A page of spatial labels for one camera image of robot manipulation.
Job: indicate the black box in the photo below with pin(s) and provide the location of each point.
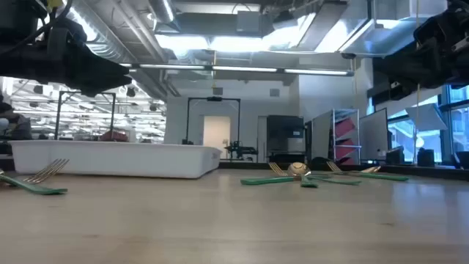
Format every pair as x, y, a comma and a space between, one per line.
395, 155
426, 157
462, 160

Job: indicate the yellow tape tag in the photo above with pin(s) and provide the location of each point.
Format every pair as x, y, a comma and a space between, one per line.
55, 3

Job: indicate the white door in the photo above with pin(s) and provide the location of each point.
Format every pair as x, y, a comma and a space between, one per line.
216, 132

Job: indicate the black device on stand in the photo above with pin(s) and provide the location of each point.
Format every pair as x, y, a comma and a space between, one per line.
240, 149

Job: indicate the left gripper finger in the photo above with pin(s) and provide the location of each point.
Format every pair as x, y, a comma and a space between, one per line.
99, 89
102, 69

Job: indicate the pink storage bin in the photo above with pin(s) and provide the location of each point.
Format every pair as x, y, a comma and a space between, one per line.
344, 128
347, 161
344, 149

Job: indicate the red bag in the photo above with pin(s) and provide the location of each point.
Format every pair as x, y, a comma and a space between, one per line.
114, 136

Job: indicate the person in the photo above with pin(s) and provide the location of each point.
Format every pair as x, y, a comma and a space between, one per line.
20, 128

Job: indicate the grey panel board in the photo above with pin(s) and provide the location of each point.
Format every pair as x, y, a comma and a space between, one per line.
321, 135

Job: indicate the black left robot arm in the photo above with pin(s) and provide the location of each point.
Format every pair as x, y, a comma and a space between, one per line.
14, 9

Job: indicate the white board panel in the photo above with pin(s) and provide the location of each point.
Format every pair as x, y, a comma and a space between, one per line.
373, 135

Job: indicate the white paper sheet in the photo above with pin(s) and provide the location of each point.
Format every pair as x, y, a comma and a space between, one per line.
427, 117

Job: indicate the rectangular silver duct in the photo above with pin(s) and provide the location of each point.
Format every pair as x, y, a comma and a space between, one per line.
366, 36

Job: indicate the white cutlery tray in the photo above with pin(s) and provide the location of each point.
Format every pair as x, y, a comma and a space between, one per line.
110, 159

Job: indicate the metal shelf rack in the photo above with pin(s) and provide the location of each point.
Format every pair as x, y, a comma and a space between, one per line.
358, 132

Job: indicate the grey wall vent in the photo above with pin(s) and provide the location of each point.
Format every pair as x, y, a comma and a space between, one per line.
274, 92
217, 91

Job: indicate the black cabinet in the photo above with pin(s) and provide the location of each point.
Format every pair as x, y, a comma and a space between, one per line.
286, 128

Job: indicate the round silver duct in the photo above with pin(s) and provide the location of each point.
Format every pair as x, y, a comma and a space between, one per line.
161, 11

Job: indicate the long ceiling light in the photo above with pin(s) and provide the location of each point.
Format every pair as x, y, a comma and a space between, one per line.
242, 69

